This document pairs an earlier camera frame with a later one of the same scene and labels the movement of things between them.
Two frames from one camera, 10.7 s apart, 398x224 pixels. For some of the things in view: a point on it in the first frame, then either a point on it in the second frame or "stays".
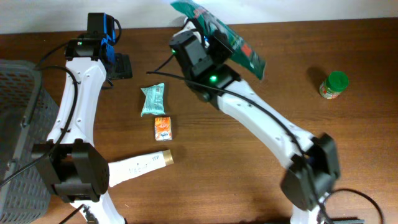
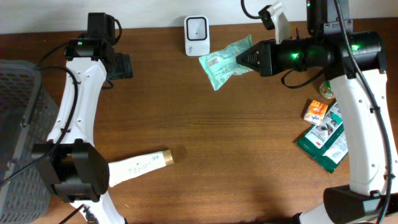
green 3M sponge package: [251, 62] to [326, 144]
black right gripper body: [222, 45] to [267, 58]
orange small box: [163, 129] to [315, 112]
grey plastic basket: [28, 119] stays
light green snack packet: [154, 102] to [222, 66]
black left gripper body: [124, 69] stays
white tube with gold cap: [123, 170] stays
